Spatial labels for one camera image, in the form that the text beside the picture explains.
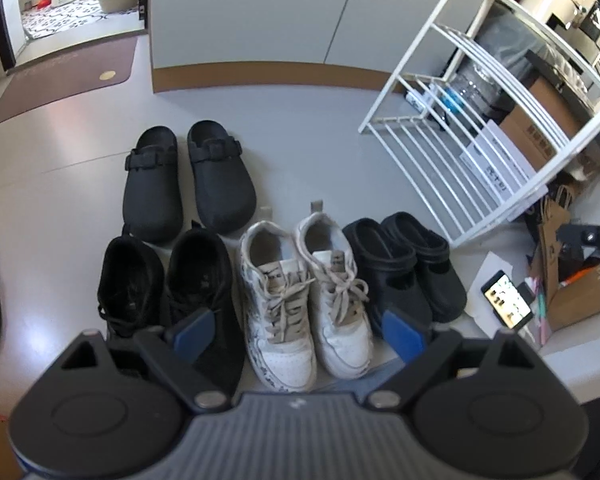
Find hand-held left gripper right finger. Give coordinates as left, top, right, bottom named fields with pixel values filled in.
left=364, top=310, right=542, bottom=412

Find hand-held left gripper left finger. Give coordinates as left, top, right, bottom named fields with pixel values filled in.
left=60, top=308, right=229, bottom=413

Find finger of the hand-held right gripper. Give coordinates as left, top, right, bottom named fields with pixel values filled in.
left=555, top=223, right=600, bottom=267

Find black chunky strap clog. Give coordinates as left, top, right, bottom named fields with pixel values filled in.
left=380, top=211, right=468, bottom=323
left=341, top=217, right=433, bottom=338

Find white lace-up sneaker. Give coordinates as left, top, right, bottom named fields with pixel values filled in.
left=294, top=200, right=373, bottom=380
left=239, top=220, right=317, bottom=393

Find black sneaker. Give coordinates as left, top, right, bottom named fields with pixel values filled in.
left=96, top=236, right=167, bottom=341
left=161, top=228, right=246, bottom=401

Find white shoe rack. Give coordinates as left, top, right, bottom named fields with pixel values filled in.
left=357, top=0, right=600, bottom=250

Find black buckle clog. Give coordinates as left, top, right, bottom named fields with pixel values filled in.
left=186, top=120, right=257, bottom=235
left=121, top=126, right=185, bottom=246

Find brown paper bag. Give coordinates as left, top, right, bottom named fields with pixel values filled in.
left=530, top=185, right=578, bottom=346

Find small cardboard box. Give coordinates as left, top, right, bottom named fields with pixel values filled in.
left=547, top=260, right=600, bottom=332

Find black smartphone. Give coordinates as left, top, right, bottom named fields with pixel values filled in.
left=481, top=270, right=535, bottom=332

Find brown cardboard box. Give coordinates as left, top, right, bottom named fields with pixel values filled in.
left=497, top=77, right=598, bottom=171

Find clear water jug blue label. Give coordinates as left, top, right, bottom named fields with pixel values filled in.
left=442, top=57, right=501, bottom=126

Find grey plastic bag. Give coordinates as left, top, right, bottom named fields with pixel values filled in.
left=472, top=10, right=556, bottom=111

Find brown door mat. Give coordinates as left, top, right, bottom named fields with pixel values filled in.
left=0, top=36, right=138, bottom=129

